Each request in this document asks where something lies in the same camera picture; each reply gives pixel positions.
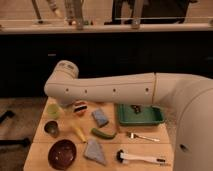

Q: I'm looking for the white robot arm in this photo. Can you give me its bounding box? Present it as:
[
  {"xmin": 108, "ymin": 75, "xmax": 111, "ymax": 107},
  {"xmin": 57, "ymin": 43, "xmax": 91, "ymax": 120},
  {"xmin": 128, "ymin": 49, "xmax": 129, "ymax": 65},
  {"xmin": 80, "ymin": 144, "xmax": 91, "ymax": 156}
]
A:
[{"xmin": 44, "ymin": 60, "xmax": 213, "ymax": 171}]

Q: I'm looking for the blue sponge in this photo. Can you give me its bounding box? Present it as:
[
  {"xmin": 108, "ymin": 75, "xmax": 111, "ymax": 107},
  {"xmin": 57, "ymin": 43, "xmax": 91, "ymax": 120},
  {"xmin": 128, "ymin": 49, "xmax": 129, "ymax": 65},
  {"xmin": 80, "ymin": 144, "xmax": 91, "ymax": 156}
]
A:
[{"xmin": 92, "ymin": 108, "xmax": 109, "ymax": 127}]

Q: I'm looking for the dark grape bunch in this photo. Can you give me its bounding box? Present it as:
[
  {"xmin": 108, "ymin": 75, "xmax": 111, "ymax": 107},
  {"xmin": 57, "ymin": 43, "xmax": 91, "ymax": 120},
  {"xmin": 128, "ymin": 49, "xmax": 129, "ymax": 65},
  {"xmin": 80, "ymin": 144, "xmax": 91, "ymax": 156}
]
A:
[{"xmin": 130, "ymin": 105, "xmax": 141, "ymax": 114}]

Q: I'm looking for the green cucumber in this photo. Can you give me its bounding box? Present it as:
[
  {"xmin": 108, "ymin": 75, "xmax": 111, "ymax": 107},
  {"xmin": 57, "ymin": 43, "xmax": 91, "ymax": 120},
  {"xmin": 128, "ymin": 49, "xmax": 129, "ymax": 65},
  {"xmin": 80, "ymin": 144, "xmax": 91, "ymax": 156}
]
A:
[{"xmin": 91, "ymin": 128, "xmax": 117, "ymax": 140}]

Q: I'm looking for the green plastic tray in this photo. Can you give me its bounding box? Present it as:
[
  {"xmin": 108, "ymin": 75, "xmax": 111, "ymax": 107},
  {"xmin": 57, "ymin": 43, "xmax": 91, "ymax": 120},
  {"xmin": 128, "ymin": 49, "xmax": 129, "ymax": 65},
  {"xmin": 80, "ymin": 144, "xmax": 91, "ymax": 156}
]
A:
[{"xmin": 116, "ymin": 104, "xmax": 165, "ymax": 126}]

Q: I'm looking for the silver fork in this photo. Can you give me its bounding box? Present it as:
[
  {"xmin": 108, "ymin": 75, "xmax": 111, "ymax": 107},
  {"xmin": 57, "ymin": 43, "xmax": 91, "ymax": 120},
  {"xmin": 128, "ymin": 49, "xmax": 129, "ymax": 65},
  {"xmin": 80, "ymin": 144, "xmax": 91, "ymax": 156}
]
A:
[{"xmin": 126, "ymin": 132, "xmax": 160, "ymax": 142}]

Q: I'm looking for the green cup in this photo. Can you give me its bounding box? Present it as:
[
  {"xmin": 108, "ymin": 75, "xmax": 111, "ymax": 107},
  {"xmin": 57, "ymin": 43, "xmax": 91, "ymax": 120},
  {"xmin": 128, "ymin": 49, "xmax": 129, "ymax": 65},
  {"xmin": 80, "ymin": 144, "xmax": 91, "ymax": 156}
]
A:
[{"xmin": 46, "ymin": 104, "xmax": 59, "ymax": 119}]

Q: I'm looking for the grey folded cloth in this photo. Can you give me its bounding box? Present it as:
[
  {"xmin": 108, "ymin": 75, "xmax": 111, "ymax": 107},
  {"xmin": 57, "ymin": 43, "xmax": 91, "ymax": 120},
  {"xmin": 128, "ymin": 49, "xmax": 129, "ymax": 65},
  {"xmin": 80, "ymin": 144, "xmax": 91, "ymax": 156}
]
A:
[{"xmin": 84, "ymin": 138, "xmax": 107, "ymax": 166}]

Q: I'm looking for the metal cup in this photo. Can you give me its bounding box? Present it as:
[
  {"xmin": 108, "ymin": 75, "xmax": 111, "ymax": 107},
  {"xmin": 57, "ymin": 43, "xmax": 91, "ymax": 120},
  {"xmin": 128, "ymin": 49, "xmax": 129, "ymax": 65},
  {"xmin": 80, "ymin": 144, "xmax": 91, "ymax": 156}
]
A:
[{"xmin": 44, "ymin": 121, "xmax": 59, "ymax": 138}]

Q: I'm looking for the dark round plate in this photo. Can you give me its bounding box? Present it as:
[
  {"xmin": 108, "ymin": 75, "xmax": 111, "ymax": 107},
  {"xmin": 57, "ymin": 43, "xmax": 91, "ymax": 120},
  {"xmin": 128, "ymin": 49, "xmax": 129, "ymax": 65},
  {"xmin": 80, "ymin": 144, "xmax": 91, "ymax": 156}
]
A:
[{"xmin": 48, "ymin": 139, "xmax": 77, "ymax": 170}]

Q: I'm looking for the white handled dish brush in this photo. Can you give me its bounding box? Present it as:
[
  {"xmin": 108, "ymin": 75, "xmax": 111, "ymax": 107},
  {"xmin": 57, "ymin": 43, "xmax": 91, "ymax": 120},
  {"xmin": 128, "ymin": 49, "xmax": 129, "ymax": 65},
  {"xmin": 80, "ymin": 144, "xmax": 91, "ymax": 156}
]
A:
[{"xmin": 116, "ymin": 150, "xmax": 169, "ymax": 166}]

